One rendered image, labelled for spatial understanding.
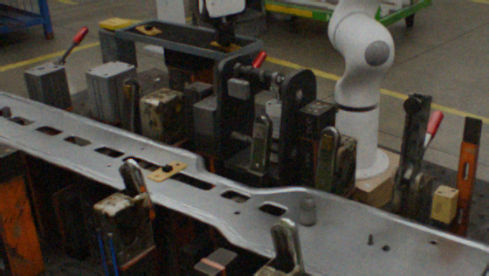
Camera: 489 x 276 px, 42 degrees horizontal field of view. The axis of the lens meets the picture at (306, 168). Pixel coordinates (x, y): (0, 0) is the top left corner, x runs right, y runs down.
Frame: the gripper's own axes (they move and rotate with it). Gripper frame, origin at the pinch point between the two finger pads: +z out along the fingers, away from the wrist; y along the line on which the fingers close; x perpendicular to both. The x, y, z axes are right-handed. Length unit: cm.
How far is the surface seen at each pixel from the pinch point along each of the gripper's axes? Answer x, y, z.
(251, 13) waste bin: -204, -162, 63
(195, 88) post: 4.4, 12.1, 8.9
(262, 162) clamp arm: 29.9, 13.4, 17.5
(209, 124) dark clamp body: 12.3, 14.3, 14.5
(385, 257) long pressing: 68, 18, 19
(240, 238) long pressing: 47, 32, 19
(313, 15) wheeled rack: -264, -270, 96
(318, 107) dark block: 35.0, 2.5, 6.8
